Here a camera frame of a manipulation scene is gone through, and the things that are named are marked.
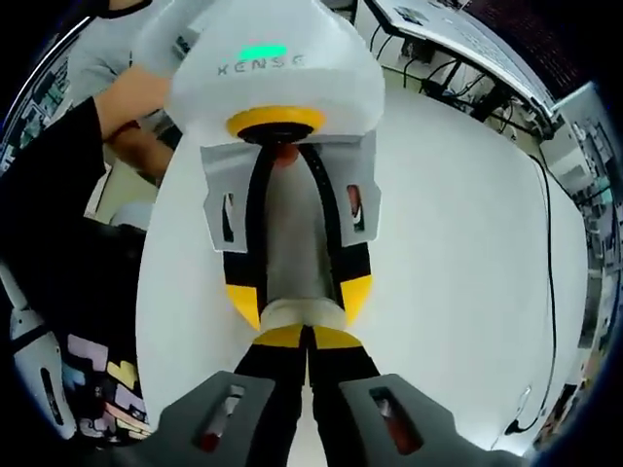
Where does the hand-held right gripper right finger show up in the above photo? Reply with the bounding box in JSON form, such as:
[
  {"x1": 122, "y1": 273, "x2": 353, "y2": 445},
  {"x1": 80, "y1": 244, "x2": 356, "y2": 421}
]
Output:
[{"x1": 306, "y1": 324, "x2": 530, "y2": 467}]

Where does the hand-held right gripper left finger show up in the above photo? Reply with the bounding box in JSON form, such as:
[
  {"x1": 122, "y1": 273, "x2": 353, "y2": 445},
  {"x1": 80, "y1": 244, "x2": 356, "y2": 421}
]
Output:
[{"x1": 111, "y1": 324, "x2": 308, "y2": 467}]

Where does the person's left hand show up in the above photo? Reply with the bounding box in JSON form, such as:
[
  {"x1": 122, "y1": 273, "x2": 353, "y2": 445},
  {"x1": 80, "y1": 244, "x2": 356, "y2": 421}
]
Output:
[{"x1": 115, "y1": 126, "x2": 177, "y2": 183}]

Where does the small laptop desk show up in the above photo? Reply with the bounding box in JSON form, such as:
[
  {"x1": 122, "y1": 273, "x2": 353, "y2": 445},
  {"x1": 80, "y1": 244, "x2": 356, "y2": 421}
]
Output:
[{"x1": 374, "y1": 28, "x2": 539, "y2": 142}]

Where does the white laptop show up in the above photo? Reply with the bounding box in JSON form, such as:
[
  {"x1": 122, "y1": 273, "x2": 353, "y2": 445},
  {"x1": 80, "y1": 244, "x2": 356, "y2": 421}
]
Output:
[{"x1": 367, "y1": 0, "x2": 559, "y2": 116}]

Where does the grey worn device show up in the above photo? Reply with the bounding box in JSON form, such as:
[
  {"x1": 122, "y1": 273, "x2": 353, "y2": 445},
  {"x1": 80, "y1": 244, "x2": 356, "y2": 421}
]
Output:
[{"x1": 8, "y1": 276, "x2": 79, "y2": 439}]

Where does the brown bead bracelet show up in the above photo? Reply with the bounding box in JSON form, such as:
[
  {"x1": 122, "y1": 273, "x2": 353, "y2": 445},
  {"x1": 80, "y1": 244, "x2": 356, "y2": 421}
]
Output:
[{"x1": 107, "y1": 121, "x2": 143, "y2": 142}]

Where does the black power cable with plug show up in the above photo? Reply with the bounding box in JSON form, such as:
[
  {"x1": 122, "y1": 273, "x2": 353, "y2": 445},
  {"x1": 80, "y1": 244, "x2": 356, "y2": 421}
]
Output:
[{"x1": 504, "y1": 143, "x2": 560, "y2": 437}]

